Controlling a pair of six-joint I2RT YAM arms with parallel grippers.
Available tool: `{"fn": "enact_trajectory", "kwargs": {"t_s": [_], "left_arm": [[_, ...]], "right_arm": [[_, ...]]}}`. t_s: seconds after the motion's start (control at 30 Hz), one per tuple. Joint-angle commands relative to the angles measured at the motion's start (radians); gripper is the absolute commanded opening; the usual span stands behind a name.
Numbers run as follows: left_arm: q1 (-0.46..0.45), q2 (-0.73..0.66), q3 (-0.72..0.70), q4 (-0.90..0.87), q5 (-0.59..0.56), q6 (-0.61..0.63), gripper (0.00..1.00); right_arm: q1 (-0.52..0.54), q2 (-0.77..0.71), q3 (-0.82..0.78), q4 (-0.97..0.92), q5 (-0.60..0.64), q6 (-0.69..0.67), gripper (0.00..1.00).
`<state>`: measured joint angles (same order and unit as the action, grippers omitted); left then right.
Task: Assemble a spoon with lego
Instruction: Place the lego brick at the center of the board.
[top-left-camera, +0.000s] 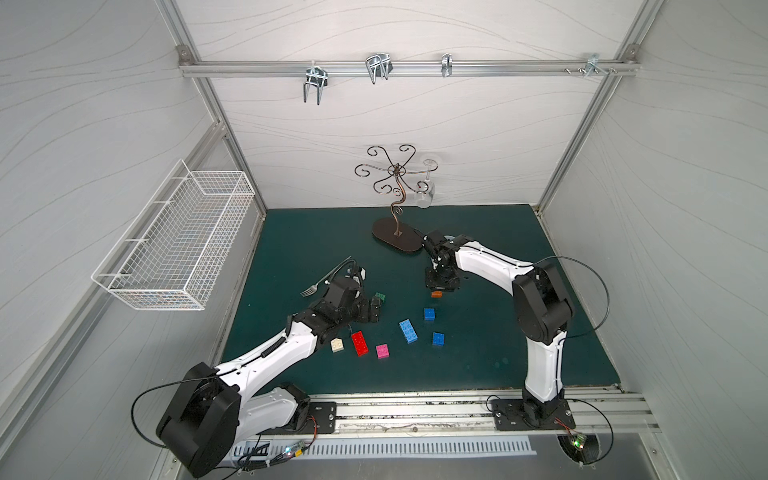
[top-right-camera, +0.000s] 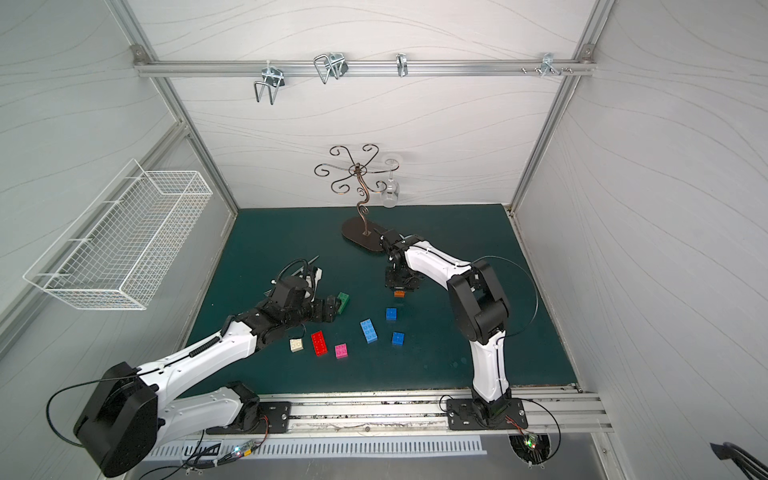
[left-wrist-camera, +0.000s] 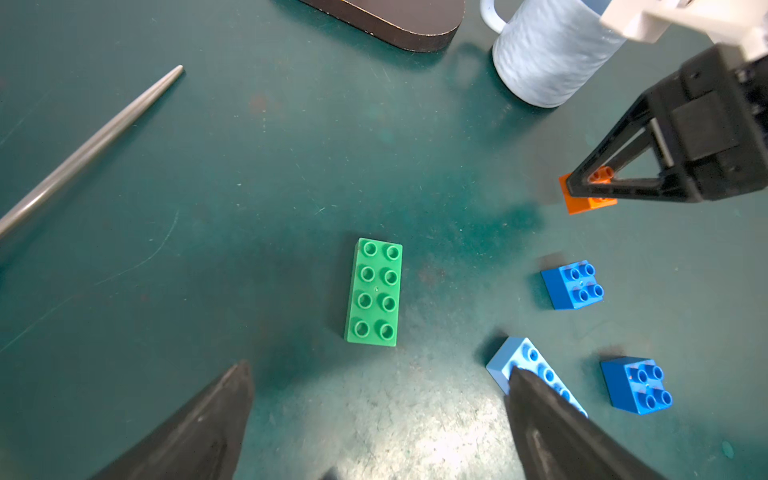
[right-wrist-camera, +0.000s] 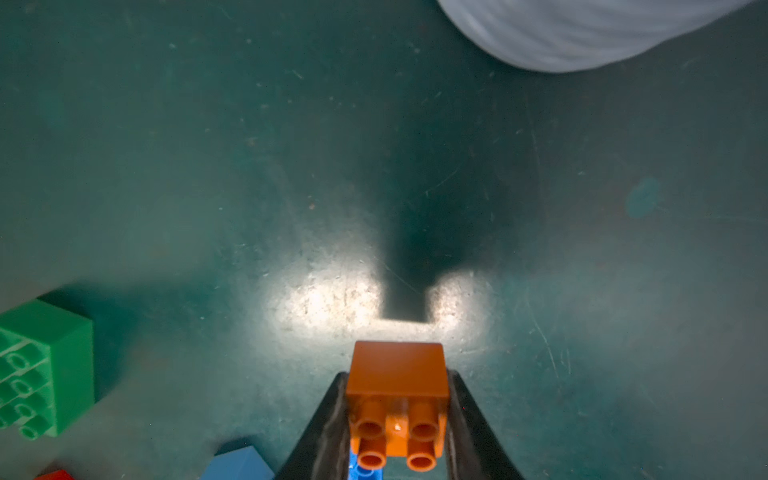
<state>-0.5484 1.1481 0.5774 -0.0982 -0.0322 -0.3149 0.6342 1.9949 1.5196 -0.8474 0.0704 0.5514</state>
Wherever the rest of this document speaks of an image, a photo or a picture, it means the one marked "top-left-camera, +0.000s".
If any bronze scroll cup stand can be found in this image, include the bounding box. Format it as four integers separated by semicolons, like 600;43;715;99
354;144;425;254

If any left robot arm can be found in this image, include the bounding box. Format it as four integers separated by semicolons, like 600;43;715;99
155;268;381;478

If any white wire basket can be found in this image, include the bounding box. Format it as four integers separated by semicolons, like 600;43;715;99
91;160;255;311

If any pink square lego brick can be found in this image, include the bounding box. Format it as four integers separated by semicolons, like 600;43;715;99
376;344;389;360

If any metal double hook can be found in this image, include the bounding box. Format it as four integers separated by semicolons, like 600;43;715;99
365;53;393;85
303;66;329;105

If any red lego brick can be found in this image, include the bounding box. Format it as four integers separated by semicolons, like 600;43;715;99
351;331;369;357

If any metal bracket hook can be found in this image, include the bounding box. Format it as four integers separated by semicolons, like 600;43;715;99
563;54;618;78

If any aluminium front rail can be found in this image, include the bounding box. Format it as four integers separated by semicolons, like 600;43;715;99
166;389;661;442

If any white vented cable duct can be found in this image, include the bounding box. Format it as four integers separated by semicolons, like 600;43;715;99
230;436;538;462

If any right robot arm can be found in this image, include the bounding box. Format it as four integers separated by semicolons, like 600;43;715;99
422;230;575;425

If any clear wine glass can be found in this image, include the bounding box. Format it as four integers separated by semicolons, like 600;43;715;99
416;158;438;209

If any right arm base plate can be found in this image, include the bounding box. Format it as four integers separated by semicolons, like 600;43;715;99
486;396;576;432

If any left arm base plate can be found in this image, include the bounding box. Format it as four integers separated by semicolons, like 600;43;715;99
263;401;337;435

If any metal single hook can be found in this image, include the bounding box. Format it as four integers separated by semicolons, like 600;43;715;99
441;53;453;78

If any light blue long lego brick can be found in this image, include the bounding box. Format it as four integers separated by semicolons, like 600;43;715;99
399;319;418;344

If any silver fork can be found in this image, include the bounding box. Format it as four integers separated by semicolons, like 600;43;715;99
300;256;352;298

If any aluminium cross rail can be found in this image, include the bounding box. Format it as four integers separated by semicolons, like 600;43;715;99
179;58;641;79

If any cream square lego brick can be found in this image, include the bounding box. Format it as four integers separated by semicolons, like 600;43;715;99
331;338;344;353

